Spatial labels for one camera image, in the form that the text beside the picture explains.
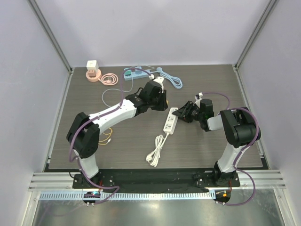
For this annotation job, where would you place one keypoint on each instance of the white cable duct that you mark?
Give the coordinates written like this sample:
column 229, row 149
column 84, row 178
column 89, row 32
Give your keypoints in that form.
column 85, row 195

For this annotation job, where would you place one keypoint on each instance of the green plug adapter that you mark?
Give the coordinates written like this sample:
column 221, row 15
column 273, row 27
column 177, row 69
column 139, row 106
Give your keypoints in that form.
column 127, row 73

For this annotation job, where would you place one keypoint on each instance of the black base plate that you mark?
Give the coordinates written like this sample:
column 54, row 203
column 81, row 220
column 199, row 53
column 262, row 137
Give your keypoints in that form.
column 152, row 179

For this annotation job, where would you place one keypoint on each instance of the aluminium frame rail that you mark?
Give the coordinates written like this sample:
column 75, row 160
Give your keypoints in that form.
column 61, row 181

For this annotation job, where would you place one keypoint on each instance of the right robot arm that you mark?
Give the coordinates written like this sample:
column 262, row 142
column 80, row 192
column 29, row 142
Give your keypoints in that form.
column 241, row 131

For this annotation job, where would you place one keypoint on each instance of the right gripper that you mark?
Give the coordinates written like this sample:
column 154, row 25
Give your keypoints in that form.
column 188, row 112

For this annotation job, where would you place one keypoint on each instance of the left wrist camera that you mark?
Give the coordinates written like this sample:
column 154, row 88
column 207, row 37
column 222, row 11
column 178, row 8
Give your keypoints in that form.
column 160, row 80

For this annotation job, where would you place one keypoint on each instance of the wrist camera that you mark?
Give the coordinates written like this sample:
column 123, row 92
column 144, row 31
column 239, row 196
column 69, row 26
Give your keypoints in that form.
column 198, row 96
column 160, row 80

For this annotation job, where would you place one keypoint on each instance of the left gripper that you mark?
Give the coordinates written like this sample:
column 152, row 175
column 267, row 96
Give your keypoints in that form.
column 163, row 104

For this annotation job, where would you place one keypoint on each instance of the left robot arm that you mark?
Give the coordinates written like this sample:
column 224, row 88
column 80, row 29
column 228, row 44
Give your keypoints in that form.
column 83, row 135

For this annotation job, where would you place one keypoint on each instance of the yellow charger with cable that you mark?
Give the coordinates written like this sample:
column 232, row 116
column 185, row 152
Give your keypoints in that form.
column 107, row 134

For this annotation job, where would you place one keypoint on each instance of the white cube adapter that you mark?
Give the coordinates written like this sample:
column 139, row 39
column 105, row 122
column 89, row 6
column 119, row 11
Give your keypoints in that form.
column 92, row 66

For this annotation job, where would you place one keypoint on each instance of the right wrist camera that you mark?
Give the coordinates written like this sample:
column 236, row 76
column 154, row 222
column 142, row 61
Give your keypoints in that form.
column 198, row 96

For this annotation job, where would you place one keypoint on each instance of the pink round socket base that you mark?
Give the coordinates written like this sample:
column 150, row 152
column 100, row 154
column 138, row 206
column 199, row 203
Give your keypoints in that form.
column 108, row 79

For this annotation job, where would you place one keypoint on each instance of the blue power strip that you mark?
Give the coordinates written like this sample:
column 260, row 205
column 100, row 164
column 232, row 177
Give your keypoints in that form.
column 175, row 81

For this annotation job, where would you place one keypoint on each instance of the white power strip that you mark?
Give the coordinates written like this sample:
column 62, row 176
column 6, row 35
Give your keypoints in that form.
column 171, row 121

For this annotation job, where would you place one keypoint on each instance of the blue charger with white cable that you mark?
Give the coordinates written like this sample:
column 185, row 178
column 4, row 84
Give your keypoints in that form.
column 110, row 90

